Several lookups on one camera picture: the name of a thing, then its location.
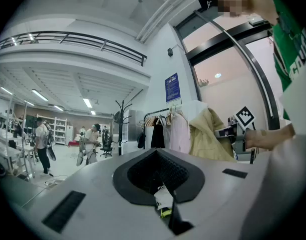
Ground black monitor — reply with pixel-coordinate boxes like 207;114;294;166
25;114;37;129

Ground black hanging garment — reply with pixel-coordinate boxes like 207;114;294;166
150;117;166;149

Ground black coat stand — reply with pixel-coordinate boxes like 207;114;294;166
114;100;133;157

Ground person's right forearm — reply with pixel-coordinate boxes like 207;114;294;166
245;123;296;152

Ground yellow beige jacket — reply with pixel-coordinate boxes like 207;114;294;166
189;107;237;163

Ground row of wooden hangers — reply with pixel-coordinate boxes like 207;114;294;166
139;115;173;128

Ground white locker with grey doors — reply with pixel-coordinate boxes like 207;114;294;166
122;108;146;155

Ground black clothes rack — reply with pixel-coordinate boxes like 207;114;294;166
143;107;173;150

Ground white ceiling pipes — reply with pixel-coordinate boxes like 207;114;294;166
136;0;211;44

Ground white hanging garment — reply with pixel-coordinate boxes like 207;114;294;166
179;100;209;122

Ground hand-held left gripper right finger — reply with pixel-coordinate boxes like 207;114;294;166
156;147;271;240

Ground black bag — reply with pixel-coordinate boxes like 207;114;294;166
137;131;146;149

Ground black window frame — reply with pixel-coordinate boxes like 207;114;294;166
174;8;281;131

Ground ceiling tube lights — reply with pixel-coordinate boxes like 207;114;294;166
0;86;96;116

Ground white board panel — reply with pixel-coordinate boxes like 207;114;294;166
65;125;74;145

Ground pink hanging garment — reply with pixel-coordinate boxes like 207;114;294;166
165;111;191;154

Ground white crumpled paper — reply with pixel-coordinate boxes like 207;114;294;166
154;187;174;210

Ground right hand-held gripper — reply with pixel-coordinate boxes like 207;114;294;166
214;105;257;155

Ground yellow strap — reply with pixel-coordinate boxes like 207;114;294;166
159;207;173;219

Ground white desk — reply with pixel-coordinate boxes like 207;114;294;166
0;123;37;180

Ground black office chair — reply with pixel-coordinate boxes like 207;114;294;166
100;128;114;159

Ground person's green shirt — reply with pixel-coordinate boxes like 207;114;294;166
266;0;306;121

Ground black balcony railing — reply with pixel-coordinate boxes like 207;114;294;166
0;30;148;67

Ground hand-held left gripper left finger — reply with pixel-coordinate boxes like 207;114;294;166
17;147;168;240

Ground blue wall poster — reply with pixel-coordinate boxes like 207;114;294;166
164;72;181;103

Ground white cable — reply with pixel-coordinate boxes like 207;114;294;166
44;174;68;188

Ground white wall poster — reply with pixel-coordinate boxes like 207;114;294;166
171;97;183;110

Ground wide white shelf unit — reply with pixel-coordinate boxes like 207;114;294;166
36;113;68;146

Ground white ceiling-mounted box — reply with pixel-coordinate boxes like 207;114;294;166
248;15;265;27

